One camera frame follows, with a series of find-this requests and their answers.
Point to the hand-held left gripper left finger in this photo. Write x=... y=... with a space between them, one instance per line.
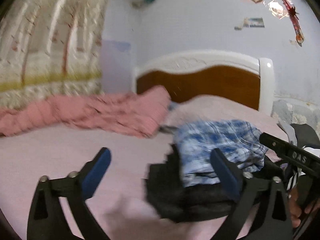
x=97 y=172

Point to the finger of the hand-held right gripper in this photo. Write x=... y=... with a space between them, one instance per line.
x=272 y=142

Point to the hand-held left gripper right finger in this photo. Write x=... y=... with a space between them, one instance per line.
x=226 y=177

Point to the blue plaid shirt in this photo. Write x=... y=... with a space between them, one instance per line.
x=212 y=140

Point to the pile of black clothes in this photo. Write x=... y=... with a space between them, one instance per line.
x=187 y=202

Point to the person's right hand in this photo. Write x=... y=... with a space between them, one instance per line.
x=295 y=205

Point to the grey cloth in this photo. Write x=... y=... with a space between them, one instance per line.
x=288 y=131

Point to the black white striped garment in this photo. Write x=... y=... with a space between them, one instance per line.
x=306 y=132

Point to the grey fuzzy blanket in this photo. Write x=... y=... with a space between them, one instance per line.
x=282 y=110

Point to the bed with pink sheet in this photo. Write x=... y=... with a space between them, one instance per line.
x=75 y=145

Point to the pink checked quilt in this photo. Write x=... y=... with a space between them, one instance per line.
x=87 y=110

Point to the white brown bed headboard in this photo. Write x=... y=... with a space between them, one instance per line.
x=212 y=80

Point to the tree print curtain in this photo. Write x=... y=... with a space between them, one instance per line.
x=50 y=42

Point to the lilac wall sheet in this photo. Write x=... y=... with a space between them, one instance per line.
x=115 y=67

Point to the small wall photo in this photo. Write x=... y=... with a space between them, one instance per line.
x=253 y=23

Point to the red wall hanging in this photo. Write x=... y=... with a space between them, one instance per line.
x=292 y=15

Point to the shiny foil wall decoration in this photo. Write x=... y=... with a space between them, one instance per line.
x=277 y=10

